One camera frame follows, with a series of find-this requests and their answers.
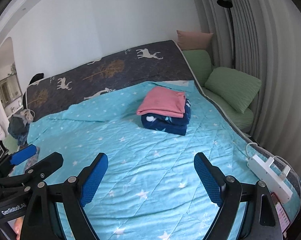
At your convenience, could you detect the navy star fleece blanket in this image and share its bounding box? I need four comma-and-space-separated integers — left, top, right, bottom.
141, 99, 191, 135

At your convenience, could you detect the turquoise star-pattern quilt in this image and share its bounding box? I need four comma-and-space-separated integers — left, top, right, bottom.
9, 80, 301, 240

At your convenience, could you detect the green bench cushion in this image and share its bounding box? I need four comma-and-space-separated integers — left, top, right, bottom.
181, 49, 255, 133

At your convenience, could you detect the dark teal clothes pile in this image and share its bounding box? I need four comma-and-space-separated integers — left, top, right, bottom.
8, 116, 30, 146

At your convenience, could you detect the pink beige pillow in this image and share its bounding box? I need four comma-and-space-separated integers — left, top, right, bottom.
176, 30, 213, 50

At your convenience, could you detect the grey curtain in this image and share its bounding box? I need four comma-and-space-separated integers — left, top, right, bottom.
195, 0, 301, 177

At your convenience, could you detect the white power strip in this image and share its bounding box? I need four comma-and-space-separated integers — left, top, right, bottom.
247, 154, 293, 204

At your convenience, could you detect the person's left hand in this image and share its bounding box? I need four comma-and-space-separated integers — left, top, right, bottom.
13, 217, 24, 240

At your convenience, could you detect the black floor lamp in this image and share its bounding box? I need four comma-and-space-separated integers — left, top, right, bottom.
217, 0, 236, 68

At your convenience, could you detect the green pillow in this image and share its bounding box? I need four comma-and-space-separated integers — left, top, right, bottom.
204, 67, 262, 113

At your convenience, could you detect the pink knit garment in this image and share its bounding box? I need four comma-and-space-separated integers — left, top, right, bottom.
137, 86, 186, 118

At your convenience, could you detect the floral patterned folded cloth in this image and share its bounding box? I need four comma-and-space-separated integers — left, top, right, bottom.
24, 147, 40, 171

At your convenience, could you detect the dark deer-pattern bedspread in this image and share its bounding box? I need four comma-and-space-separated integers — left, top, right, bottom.
25, 40, 194, 120

